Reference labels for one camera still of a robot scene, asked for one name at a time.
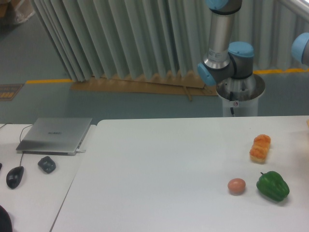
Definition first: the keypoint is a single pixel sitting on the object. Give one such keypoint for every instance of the black computer mouse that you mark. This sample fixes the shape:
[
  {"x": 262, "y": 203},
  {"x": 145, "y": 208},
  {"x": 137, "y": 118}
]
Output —
[{"x": 14, "y": 177}]

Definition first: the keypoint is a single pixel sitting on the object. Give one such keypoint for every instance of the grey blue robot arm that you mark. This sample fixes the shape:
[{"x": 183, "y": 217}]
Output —
[{"x": 224, "y": 60}]

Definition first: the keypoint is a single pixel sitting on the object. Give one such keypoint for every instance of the dark sleeved forearm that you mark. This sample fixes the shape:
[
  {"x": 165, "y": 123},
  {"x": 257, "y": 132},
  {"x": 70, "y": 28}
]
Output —
[{"x": 5, "y": 221}]

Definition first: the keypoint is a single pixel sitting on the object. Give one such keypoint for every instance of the flat brown cardboard sheet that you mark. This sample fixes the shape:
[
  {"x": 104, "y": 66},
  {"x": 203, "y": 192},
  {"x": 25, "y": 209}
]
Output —
[{"x": 190, "y": 85}]

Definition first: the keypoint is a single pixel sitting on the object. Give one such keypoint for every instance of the pale green curtain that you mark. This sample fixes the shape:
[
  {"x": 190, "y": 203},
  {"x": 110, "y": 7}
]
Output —
[{"x": 133, "y": 38}]

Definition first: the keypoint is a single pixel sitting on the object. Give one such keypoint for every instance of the white laptop plug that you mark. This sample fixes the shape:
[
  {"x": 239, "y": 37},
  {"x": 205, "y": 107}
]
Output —
[{"x": 80, "y": 151}]

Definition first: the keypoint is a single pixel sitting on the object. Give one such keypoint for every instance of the brown egg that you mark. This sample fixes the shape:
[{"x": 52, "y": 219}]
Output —
[{"x": 236, "y": 185}]

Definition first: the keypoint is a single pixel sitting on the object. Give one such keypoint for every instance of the orange bread loaf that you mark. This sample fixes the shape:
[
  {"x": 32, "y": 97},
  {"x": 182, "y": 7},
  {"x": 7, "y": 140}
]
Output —
[{"x": 260, "y": 148}]

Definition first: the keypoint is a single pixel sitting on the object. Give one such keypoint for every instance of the silver closed laptop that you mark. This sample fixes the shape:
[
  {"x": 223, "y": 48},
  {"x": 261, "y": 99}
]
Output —
[{"x": 55, "y": 135}]

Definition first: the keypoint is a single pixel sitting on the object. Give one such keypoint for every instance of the dark grey small gadget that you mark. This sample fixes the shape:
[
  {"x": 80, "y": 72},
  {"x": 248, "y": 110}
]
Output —
[{"x": 47, "y": 165}]

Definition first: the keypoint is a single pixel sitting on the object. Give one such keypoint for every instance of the green bell pepper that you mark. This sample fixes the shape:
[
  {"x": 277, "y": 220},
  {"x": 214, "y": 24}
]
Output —
[{"x": 273, "y": 186}]

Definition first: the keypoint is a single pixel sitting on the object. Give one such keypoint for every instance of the cardboard box stack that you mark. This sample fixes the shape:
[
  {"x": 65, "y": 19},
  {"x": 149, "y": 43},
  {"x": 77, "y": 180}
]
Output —
[{"x": 15, "y": 12}]

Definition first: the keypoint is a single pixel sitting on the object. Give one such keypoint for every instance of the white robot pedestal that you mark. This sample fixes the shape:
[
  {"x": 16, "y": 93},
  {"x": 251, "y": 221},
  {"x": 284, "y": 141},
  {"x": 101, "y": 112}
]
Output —
[{"x": 240, "y": 97}]

